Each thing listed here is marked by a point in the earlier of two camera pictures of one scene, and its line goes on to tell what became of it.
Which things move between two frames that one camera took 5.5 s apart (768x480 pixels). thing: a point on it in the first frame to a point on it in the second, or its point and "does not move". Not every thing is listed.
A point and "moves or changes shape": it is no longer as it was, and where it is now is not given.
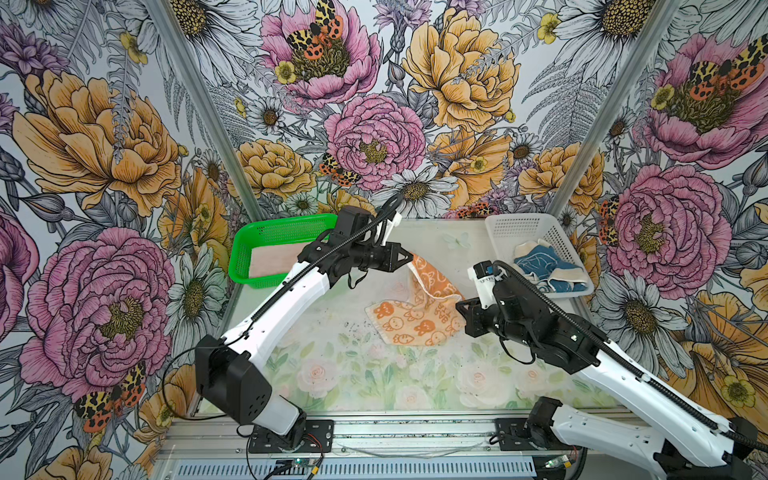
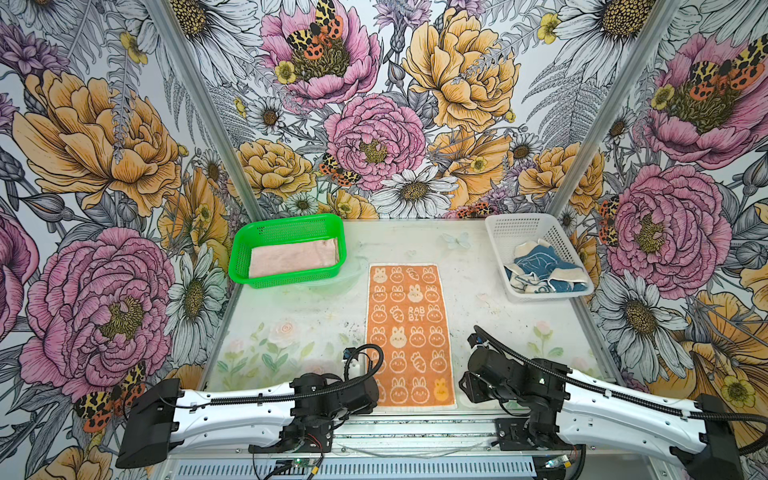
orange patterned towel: (431, 317) moves or changes shape
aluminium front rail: (632, 437) does not move
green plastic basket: (273, 231) does not move
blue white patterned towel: (539, 262) does not move
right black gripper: (474, 326) to (473, 389)
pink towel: (275, 259) does not move
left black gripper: (390, 263) to (362, 410)
